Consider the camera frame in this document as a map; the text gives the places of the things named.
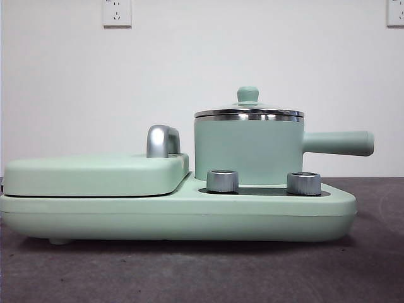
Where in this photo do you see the glass lid with green knob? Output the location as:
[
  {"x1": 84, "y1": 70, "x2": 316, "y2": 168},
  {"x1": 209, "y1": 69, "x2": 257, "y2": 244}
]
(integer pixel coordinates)
[{"x1": 193, "y1": 86, "x2": 306, "y2": 122}]

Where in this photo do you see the chrome control knob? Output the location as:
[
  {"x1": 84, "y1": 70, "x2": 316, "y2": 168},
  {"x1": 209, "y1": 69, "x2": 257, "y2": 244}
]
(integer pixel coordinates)
[
  {"x1": 206, "y1": 169, "x2": 240, "y2": 193},
  {"x1": 286, "y1": 171, "x2": 323, "y2": 195}
]

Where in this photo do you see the mint green breakfast machine base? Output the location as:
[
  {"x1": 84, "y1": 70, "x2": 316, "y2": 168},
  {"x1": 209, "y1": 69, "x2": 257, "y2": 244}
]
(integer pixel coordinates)
[{"x1": 0, "y1": 175, "x2": 358, "y2": 246}]

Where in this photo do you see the mint green pot with handle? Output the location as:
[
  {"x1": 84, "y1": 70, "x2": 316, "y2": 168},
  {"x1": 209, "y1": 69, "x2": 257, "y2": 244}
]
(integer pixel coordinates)
[{"x1": 193, "y1": 109, "x2": 376, "y2": 187}]

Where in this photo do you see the mint green griddle cover, chrome handle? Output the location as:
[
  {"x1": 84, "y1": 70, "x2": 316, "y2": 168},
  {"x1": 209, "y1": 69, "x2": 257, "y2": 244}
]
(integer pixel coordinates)
[{"x1": 2, "y1": 124, "x2": 191, "y2": 198}]

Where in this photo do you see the white wall socket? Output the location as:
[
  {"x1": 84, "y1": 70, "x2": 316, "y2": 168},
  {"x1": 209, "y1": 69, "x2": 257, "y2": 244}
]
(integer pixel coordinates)
[
  {"x1": 386, "y1": 0, "x2": 404, "y2": 28},
  {"x1": 102, "y1": 0, "x2": 133, "y2": 28}
]

